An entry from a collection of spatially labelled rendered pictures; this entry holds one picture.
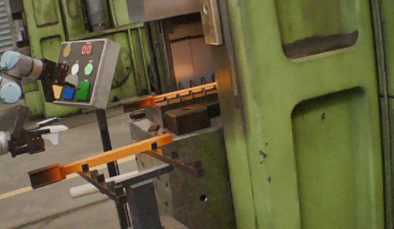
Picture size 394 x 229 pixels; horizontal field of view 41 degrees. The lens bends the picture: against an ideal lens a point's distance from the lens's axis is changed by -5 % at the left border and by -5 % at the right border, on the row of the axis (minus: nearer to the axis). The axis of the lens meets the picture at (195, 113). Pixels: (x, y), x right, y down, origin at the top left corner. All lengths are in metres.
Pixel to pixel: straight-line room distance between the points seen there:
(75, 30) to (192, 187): 4.97
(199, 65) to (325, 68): 0.68
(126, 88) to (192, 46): 4.74
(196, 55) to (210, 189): 0.58
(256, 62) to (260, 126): 0.17
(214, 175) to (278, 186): 0.27
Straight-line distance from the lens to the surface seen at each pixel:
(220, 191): 1.78
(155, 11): 1.76
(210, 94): 1.85
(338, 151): 1.72
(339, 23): 1.66
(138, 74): 6.81
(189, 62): 2.09
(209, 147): 1.72
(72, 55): 2.40
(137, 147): 1.54
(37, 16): 6.65
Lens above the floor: 1.38
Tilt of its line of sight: 14 degrees down
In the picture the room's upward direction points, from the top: 9 degrees counter-clockwise
